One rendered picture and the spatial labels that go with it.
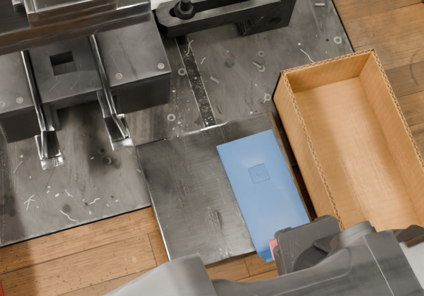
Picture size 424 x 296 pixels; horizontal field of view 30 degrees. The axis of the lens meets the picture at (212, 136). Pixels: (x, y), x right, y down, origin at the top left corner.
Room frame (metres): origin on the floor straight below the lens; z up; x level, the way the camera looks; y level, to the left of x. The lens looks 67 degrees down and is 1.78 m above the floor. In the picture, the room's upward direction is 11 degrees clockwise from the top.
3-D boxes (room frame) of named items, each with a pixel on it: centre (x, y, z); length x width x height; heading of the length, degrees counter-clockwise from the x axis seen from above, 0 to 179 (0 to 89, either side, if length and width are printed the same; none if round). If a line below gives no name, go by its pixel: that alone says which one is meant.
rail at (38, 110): (0.37, 0.21, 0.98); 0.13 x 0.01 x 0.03; 28
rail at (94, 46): (0.40, 0.14, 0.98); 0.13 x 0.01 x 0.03; 28
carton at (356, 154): (0.37, -0.18, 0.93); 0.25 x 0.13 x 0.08; 28
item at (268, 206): (0.31, -0.08, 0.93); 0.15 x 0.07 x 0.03; 30
